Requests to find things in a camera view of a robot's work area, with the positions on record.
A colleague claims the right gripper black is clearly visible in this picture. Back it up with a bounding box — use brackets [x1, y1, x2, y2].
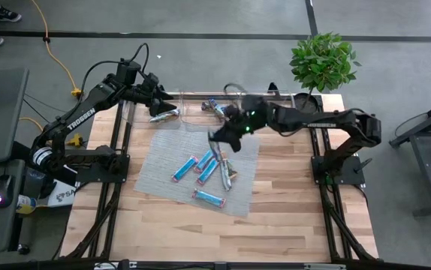
[209, 95, 275, 154]

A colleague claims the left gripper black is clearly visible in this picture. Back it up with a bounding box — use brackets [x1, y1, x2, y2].
[134, 84, 179, 118]

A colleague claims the silver wrapper granola bar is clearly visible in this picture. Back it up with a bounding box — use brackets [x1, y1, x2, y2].
[218, 157, 233, 192]

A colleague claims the grey woven placemat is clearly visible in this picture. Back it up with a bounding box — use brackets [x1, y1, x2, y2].
[134, 128, 261, 218]

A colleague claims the green potted plant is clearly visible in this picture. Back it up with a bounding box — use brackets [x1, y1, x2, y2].
[289, 31, 363, 123]

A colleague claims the white printed cardboard box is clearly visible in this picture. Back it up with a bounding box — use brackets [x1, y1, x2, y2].
[46, 179, 78, 208]

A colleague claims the yellow and white bottle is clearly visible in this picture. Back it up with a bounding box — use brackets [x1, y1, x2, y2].
[15, 194, 38, 215]

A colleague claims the black computer mouse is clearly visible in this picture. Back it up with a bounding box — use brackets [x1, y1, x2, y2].
[0, 174, 16, 209]

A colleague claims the dark metal cart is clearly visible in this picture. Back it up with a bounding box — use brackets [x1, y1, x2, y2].
[387, 93, 431, 218]

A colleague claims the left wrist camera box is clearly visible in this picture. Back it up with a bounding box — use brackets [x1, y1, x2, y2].
[143, 73, 160, 89]

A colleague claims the black bracket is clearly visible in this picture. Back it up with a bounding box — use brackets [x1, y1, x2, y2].
[267, 81, 281, 98]

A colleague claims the yellow extension cord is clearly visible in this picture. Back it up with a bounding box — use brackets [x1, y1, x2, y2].
[19, 116, 85, 148]
[30, 0, 84, 99]

